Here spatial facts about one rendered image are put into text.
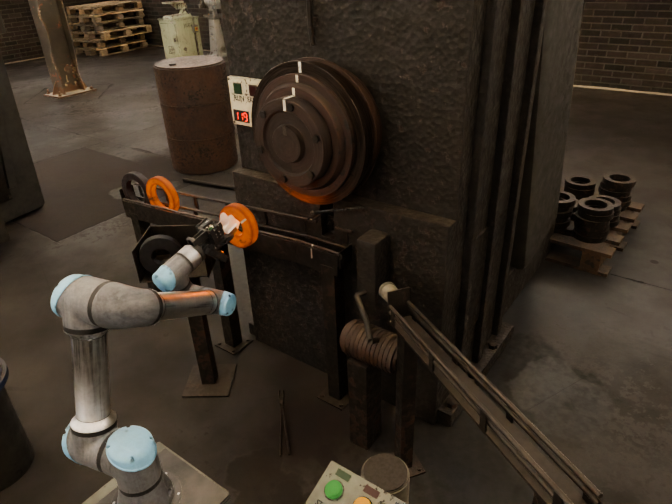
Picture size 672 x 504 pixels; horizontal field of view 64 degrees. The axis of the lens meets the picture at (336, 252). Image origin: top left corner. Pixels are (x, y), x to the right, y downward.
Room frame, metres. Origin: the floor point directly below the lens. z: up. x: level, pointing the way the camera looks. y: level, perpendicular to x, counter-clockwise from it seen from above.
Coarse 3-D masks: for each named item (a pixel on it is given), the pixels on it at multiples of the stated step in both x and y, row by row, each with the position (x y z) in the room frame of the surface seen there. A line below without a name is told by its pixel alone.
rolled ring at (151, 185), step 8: (160, 176) 2.27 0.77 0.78; (152, 184) 2.27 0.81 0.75; (160, 184) 2.24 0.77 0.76; (168, 184) 2.23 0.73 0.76; (152, 192) 2.30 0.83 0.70; (168, 192) 2.21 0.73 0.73; (176, 192) 2.23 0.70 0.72; (152, 200) 2.29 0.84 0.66; (176, 200) 2.21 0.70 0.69; (176, 208) 2.22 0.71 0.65
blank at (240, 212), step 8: (224, 208) 1.67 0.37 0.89; (232, 208) 1.65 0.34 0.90; (240, 208) 1.64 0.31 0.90; (240, 216) 1.63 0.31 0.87; (248, 216) 1.62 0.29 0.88; (248, 224) 1.61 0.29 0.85; (256, 224) 1.62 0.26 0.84; (240, 232) 1.67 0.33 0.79; (248, 232) 1.61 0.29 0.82; (256, 232) 1.61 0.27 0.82; (232, 240) 1.66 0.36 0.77; (240, 240) 1.63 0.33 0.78; (248, 240) 1.61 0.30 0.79
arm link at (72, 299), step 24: (72, 288) 1.11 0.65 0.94; (96, 288) 1.10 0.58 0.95; (72, 312) 1.08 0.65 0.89; (72, 336) 1.07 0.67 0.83; (96, 336) 1.08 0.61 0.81; (72, 360) 1.07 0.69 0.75; (96, 360) 1.07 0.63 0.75; (96, 384) 1.05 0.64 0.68; (96, 408) 1.03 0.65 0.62; (72, 432) 1.01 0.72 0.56; (96, 432) 1.00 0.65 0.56; (72, 456) 0.99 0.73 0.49; (96, 456) 0.97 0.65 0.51
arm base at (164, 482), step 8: (160, 480) 0.97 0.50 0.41; (168, 480) 1.00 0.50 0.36; (152, 488) 0.94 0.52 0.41; (160, 488) 0.96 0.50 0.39; (168, 488) 0.99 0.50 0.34; (120, 496) 0.94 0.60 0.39; (128, 496) 0.92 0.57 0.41; (136, 496) 0.92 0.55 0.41; (144, 496) 0.93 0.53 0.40; (152, 496) 0.93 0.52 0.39; (160, 496) 0.94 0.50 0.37; (168, 496) 0.96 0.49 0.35
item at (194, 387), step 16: (144, 240) 1.82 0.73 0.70; (160, 256) 1.89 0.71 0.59; (208, 256) 1.73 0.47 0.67; (144, 272) 1.75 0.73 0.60; (192, 272) 1.72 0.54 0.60; (208, 272) 1.69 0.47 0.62; (192, 320) 1.76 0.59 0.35; (192, 336) 1.76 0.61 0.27; (208, 336) 1.79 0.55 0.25; (208, 352) 1.76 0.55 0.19; (192, 368) 1.87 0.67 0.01; (208, 368) 1.76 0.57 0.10; (224, 368) 1.86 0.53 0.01; (192, 384) 1.76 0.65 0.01; (208, 384) 1.76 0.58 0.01; (224, 384) 1.76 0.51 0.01
